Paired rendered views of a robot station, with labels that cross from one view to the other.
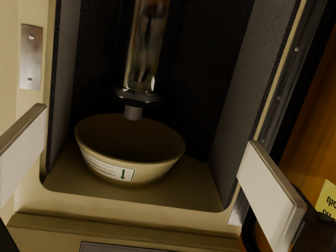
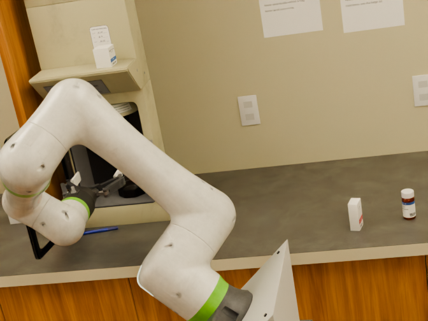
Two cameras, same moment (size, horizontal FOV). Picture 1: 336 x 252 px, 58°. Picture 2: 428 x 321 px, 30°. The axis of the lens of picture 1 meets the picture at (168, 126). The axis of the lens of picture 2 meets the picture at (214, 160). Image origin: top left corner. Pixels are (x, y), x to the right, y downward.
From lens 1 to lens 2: 2.38 m
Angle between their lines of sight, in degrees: 43
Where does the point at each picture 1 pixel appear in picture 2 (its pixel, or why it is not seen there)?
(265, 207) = (75, 181)
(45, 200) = (132, 97)
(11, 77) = (216, 59)
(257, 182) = (77, 179)
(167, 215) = not seen: hidden behind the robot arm
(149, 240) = not seen: hidden behind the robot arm
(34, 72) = not seen: hidden behind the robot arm
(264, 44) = (81, 170)
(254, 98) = (75, 155)
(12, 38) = (220, 85)
